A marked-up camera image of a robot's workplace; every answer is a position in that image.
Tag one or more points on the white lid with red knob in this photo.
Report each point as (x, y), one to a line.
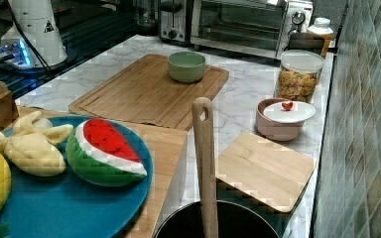
(289, 112)

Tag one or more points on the green ceramic bowl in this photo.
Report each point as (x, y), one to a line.
(186, 66)

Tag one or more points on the large wooden cutting board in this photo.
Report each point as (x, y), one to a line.
(144, 93)

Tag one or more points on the clear cereal container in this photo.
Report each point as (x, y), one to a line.
(299, 75)

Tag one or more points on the silver toaster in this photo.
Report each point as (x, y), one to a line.
(174, 18)

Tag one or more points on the silver toaster oven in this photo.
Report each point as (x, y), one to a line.
(253, 27)

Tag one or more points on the small bamboo board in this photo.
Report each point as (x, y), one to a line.
(269, 172)

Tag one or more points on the wooden spoon handle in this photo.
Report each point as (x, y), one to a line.
(204, 150)

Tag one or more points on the dark box by oven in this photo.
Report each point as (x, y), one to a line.
(306, 42)

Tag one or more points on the black pot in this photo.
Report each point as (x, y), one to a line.
(234, 221)

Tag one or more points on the plush peeled banana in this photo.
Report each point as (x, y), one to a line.
(33, 145)

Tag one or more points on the wooden drawer unit top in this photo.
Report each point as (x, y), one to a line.
(168, 149)

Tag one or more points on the plush watermelon slice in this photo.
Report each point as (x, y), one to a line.
(103, 153)

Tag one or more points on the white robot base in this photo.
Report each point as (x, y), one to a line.
(35, 34)

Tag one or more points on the blue plate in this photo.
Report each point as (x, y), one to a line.
(67, 206)

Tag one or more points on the white lidded bottle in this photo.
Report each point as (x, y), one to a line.
(321, 27)

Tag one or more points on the pink bowl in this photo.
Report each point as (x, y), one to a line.
(273, 130)

